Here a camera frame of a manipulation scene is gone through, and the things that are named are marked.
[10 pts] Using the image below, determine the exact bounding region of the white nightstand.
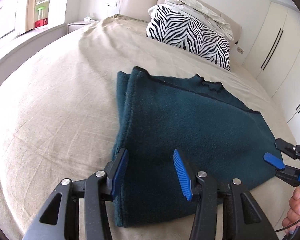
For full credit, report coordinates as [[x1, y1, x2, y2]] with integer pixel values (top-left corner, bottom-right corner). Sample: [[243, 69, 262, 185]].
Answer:
[[67, 20, 101, 33]]

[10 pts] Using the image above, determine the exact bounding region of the white wardrobe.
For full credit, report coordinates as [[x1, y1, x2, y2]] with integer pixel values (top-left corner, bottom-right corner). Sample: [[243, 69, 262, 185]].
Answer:
[[241, 1, 300, 125]]

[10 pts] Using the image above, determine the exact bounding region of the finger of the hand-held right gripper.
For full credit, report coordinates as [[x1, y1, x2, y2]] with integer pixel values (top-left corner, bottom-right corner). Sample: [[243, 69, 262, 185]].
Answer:
[[263, 152, 300, 187], [275, 138, 300, 156]]

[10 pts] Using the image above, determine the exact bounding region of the dark teal knit sweater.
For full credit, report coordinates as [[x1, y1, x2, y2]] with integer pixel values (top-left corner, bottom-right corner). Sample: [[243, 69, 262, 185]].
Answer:
[[110, 66, 284, 228]]

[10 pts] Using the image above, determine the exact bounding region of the beige curtain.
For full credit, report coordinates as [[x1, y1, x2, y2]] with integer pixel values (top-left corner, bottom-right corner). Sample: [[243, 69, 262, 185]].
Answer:
[[15, 0, 41, 35]]

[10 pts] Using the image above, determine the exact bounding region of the beige bed with headboard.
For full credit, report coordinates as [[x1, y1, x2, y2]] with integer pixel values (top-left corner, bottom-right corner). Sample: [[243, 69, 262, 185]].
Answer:
[[0, 14, 300, 240]]

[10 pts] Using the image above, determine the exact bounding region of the green plastic container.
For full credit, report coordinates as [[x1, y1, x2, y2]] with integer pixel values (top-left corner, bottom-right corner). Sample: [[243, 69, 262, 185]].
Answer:
[[36, 5, 47, 20]]

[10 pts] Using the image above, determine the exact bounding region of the zebra print pillow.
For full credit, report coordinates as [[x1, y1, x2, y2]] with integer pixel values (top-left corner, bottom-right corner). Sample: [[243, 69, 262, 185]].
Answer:
[[145, 4, 231, 71]]

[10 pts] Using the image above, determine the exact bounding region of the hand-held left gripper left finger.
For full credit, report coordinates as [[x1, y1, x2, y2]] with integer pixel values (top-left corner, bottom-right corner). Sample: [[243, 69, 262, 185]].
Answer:
[[22, 148, 129, 240]]

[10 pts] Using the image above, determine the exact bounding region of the white folded duvet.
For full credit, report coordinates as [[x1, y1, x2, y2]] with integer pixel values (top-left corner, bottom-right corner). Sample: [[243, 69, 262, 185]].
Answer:
[[164, 0, 234, 40]]

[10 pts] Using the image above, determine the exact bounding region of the person's right hand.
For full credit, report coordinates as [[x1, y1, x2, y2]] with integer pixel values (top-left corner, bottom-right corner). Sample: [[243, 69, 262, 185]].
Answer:
[[282, 187, 300, 233]]

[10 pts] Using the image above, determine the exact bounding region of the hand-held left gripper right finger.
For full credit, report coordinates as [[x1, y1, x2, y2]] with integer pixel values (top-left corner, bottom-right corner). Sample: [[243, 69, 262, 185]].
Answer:
[[173, 149, 279, 240]]

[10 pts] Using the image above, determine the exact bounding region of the red box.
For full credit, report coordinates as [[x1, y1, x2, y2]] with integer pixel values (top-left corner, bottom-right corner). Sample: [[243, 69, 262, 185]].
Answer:
[[34, 18, 49, 29]]

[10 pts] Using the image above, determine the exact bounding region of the black cable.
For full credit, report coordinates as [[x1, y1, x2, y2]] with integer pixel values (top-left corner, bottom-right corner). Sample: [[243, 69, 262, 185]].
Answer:
[[274, 212, 300, 240]]

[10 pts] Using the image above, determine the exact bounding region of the white window ledge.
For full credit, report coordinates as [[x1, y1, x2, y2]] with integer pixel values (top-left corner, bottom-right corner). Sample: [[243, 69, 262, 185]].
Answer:
[[0, 22, 68, 73]]

